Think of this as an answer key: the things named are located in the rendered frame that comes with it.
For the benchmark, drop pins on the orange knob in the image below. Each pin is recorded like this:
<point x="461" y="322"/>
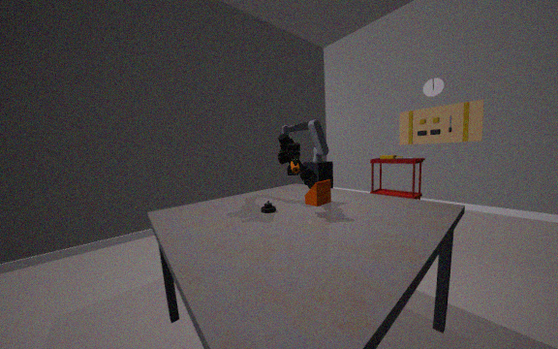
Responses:
<point x="295" y="169"/>

